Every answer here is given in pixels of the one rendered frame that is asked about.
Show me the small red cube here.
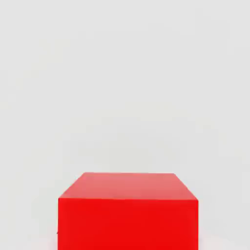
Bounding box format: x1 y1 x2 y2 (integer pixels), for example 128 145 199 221
57 172 199 250

